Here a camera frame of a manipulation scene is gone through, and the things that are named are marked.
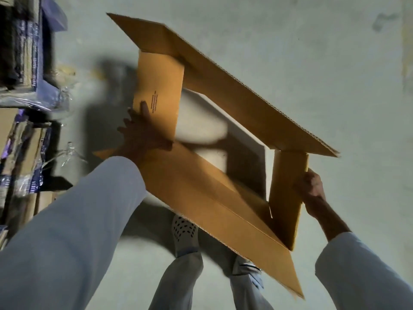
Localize person's left hand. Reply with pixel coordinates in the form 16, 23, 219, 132
117, 101, 174, 166

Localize person's right hand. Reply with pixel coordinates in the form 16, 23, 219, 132
292, 168, 327, 208

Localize large brown cardboard box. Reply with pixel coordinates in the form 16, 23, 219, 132
93, 13, 340, 299

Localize person's right forearm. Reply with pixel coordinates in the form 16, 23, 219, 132
305, 196, 413, 310

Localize person's left forearm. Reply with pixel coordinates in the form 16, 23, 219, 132
0, 156, 148, 310

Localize yellowish plastic scrap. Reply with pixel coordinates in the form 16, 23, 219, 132
53, 65, 77, 79

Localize crumpled clear plastic film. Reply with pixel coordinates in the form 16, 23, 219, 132
40, 141, 88, 173

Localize white perforated shoe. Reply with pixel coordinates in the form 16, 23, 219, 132
232, 254, 264, 288
172, 214, 200, 257

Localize clear plastic wrap sheet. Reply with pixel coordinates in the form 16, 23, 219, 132
0, 86, 71, 114

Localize person's right leg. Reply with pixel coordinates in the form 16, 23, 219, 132
229, 274, 275, 310

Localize person's leg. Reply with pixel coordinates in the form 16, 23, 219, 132
148, 251, 204, 310
229, 274, 275, 310

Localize purple flat box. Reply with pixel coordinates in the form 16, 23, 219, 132
41, 0, 68, 32

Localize stack of flat cardboard boxes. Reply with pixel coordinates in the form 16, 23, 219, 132
0, 108, 55, 229

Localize stack of dark printed cartons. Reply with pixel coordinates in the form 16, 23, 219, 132
0, 0, 44, 91

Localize person's left leg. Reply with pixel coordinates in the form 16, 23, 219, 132
148, 251, 204, 310

